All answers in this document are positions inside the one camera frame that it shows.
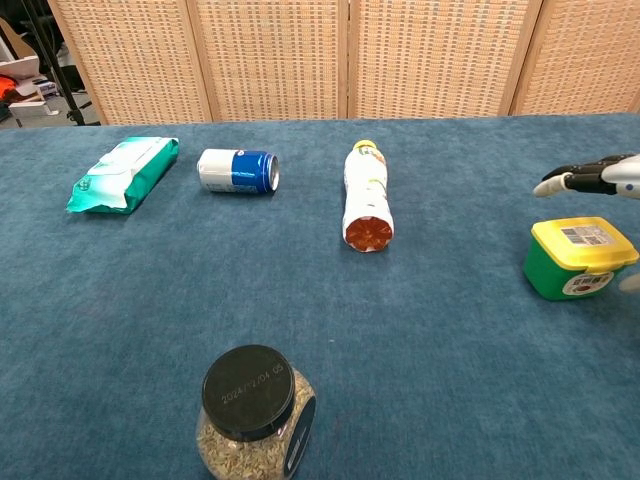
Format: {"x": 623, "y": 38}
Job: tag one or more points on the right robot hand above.
{"x": 595, "y": 178}

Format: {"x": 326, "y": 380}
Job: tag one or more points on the green tub with yellow lid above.
{"x": 575, "y": 255}

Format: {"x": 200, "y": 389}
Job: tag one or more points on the white bottle with yellow cap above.
{"x": 366, "y": 200}

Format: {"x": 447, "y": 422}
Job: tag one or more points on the wooden rattan folding screen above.
{"x": 320, "y": 57}

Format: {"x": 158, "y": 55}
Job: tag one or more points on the blue table cloth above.
{"x": 320, "y": 300}

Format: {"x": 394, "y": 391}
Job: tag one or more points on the blue and white can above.
{"x": 235, "y": 171}

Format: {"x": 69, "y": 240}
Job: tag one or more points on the clear jar with black lid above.
{"x": 250, "y": 410}

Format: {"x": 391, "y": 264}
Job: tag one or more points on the green wet wipes pack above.
{"x": 125, "y": 175}

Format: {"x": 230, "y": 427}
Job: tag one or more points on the black tripod stand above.
{"x": 55, "y": 65}

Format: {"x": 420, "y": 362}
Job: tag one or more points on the white cardboard box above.
{"x": 27, "y": 102}

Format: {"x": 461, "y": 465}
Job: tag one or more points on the orange fabric item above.
{"x": 9, "y": 86}

